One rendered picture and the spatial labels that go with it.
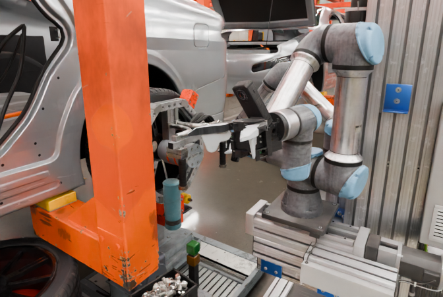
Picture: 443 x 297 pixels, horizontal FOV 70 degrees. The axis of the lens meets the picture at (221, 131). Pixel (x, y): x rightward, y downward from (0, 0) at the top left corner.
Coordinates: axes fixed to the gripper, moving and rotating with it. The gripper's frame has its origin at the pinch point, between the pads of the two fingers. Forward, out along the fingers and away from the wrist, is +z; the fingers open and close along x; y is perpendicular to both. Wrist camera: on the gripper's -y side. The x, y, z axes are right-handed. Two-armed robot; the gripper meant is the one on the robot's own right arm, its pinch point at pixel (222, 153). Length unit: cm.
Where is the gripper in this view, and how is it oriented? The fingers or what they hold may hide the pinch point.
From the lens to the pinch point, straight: 176.2
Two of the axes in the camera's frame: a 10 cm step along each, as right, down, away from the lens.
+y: 0.0, -9.7, -2.6
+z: -5.5, 2.1, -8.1
